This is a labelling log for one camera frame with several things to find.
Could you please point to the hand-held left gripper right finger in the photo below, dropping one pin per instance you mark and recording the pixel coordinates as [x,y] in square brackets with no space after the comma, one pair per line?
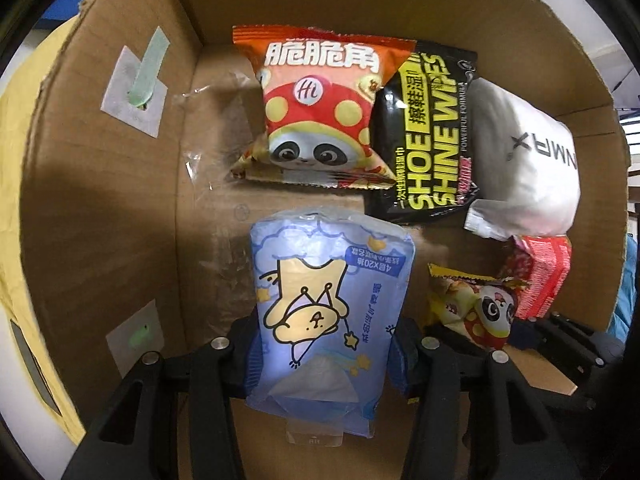
[435,370]

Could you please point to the black wipes packet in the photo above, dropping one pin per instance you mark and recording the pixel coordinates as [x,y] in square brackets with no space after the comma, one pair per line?
[430,160]

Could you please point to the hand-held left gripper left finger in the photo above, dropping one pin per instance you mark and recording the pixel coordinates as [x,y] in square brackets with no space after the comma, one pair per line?
[225,360]

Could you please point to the orange panda snack packet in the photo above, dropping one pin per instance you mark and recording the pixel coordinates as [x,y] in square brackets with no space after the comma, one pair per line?
[315,110]

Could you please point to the red packet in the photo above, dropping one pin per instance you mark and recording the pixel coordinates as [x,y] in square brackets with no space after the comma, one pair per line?
[542,270]

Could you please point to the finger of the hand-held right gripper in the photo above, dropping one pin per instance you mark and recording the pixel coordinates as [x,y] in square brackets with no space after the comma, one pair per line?
[555,375]
[585,337]

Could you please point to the white soft packet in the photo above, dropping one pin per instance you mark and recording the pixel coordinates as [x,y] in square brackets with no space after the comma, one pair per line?
[530,170]

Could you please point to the small yellow panda snack packet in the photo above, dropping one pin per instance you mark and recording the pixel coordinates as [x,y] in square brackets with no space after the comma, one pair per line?
[485,310]

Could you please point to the yellow table cloth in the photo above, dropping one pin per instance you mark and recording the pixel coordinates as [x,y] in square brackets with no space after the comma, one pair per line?
[20,240]

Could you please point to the light blue tissue pack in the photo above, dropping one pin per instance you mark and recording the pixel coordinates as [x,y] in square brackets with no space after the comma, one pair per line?
[320,285]

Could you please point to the cardboard box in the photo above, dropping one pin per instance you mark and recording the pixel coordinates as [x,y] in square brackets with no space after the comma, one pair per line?
[210,160]

